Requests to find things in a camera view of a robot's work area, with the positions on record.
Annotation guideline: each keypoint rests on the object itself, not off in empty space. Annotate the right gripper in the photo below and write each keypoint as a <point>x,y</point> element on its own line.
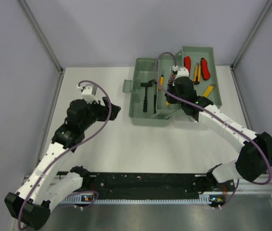
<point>170,99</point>

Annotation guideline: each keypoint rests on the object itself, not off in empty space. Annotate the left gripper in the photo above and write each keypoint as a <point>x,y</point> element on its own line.
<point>102,109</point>

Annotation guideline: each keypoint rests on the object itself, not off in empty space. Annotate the orange utility knife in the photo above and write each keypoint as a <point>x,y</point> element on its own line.
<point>197,74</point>

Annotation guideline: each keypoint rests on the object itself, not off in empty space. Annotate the yellow black screwdriver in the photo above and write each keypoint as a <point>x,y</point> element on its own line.
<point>161,81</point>

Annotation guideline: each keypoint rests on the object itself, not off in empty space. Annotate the yellow utility knife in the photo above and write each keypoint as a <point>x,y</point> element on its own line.
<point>208,90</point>

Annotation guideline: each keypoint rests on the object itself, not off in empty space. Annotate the red black pliers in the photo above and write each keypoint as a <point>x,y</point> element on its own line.
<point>187,63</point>

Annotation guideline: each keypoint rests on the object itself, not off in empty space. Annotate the green plastic toolbox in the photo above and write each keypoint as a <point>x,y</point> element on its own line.
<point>190,74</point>

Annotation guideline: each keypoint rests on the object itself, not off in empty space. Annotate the black rubber mallet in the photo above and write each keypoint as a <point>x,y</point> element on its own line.
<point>145,101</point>

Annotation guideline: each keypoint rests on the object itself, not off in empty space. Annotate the steel claw hammer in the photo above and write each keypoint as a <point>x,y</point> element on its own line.
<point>153,81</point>

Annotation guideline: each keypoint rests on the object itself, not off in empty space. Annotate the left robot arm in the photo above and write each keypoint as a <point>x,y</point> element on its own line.
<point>34,201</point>

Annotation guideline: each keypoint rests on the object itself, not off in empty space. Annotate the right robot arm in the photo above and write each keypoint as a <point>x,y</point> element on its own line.
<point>254,149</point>

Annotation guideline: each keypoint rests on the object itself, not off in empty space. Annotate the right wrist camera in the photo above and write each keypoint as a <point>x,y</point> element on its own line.
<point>179,72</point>

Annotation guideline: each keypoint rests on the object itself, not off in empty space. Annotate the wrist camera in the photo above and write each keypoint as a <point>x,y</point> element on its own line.
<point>179,72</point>
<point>88,92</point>

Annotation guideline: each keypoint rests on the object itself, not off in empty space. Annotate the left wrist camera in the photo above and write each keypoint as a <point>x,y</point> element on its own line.
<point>88,92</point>

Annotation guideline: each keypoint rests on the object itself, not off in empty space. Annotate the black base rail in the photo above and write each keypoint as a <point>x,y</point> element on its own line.
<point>152,186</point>

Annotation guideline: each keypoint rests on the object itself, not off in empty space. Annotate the grey cable duct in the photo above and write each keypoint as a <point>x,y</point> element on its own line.
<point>202,199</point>

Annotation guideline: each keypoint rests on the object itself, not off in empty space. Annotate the right aluminium frame post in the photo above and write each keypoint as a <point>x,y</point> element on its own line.
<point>251,35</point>

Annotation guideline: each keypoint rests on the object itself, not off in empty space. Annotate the aluminium frame post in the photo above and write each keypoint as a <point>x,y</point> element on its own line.
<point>40,35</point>
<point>251,35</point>

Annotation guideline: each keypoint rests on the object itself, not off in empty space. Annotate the left aluminium frame post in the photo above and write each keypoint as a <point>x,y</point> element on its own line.
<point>40,35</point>

